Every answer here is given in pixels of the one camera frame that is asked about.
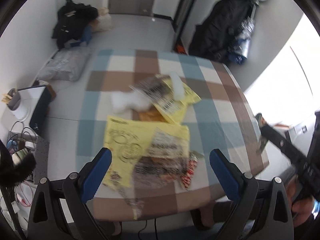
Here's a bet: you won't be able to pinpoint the yellow wrapper far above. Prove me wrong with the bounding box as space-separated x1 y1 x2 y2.
153 72 201 124

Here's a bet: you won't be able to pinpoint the clear striped snack wrapper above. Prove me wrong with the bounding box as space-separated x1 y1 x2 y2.
117 126 190 220

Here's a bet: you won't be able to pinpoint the white crumpled tissue on table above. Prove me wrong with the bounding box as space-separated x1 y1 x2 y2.
111 90 152 113

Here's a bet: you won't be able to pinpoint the orange brown snack packet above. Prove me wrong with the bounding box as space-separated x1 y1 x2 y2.
138 108 167 122

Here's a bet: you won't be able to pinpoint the tangle of cables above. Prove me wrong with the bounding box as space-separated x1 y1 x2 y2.
0 121 38 230

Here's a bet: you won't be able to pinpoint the black hanging coat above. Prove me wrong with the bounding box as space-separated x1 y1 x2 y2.
188 0 253 63

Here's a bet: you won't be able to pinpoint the plaid checkered tablecloth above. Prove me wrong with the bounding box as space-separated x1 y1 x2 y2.
76 50 269 221

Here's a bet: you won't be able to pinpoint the yellow wrapper near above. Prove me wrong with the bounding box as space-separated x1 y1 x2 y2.
103 115 189 189

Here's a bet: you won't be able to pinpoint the grey pen holder cup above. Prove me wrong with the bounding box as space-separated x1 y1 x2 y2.
2 88 22 111

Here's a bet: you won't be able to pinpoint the person's right hand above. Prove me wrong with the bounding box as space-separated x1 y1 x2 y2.
286 176 315 227

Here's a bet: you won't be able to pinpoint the grey plastic parcel bag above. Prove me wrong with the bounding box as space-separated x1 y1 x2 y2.
37 47 91 81

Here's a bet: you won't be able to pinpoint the black slipper on foot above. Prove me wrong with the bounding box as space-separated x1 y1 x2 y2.
190 201 236 231

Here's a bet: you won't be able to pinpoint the red white candy wrapper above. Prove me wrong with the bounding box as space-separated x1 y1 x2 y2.
180 151 203 190

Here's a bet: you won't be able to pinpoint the clear printed snack wrapper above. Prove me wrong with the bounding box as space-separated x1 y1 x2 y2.
129 76 173 111

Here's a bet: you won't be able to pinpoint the yellow wrapper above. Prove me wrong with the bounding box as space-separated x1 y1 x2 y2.
153 72 201 124
103 115 189 189

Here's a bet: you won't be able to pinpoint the silver folded umbrella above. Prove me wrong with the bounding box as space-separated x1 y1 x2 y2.
227 17 255 65

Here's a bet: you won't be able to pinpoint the beige bag on floor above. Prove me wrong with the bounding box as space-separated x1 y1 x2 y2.
90 7 112 33

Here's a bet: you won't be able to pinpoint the black backpack on floor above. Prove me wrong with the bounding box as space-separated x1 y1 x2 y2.
52 0 99 49

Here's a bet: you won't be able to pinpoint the dark blue white box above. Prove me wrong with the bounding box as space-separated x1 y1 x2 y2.
18 85 53 135

